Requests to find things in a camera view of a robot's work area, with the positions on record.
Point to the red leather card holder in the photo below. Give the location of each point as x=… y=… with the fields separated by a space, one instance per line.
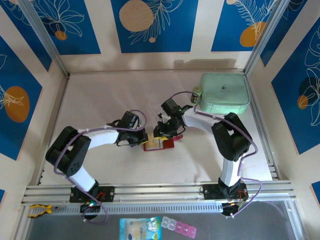
x=168 y=144

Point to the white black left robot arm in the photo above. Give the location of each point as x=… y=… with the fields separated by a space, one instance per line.
x=67 y=150

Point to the small green bottle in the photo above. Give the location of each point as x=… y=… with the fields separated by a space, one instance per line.
x=196 y=96

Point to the mint green zip pouch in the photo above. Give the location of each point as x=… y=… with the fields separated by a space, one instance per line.
x=225 y=95

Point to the blue plastic packet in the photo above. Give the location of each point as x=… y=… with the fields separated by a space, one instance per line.
x=135 y=230

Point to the white and pink pill organizer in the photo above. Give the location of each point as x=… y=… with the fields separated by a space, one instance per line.
x=178 y=226

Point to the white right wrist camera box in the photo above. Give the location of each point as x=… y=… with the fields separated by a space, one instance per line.
x=163 y=115

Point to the aluminium mounting rail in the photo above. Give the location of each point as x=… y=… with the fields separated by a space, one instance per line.
x=155 y=191

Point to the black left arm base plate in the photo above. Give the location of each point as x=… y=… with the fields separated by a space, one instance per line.
x=107 y=193

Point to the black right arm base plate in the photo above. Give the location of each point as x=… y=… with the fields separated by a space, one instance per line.
x=211 y=192

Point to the aluminium table edge rail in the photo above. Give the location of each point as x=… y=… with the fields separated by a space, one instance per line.
x=257 y=110
x=61 y=100

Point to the aluminium frame post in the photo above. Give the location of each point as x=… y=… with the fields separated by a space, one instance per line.
x=45 y=42
x=265 y=35

